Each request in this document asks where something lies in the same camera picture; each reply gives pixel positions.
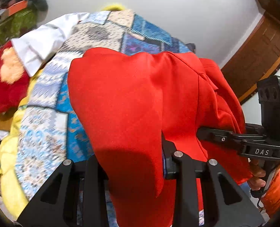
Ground red garment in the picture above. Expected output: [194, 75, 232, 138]
[67, 48, 251, 226]

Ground orange sleeve forearm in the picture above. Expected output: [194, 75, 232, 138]
[261, 166, 280, 219]

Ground right hand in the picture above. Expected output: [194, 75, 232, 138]
[247, 159, 266, 191]

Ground yellow blanket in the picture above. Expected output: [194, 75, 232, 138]
[0, 70, 43, 220]

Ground blue patchwork bedspread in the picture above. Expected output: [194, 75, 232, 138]
[14, 10, 195, 202]

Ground brown wooden door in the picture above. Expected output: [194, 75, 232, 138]
[222, 0, 280, 103]

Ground red plush toy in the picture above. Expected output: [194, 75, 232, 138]
[0, 41, 30, 113]

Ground white pillow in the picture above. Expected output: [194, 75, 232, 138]
[11, 12, 90, 77]

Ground green bag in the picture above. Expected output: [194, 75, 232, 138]
[0, 7, 37, 47]

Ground orange box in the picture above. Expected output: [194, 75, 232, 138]
[2, 0, 28, 17]

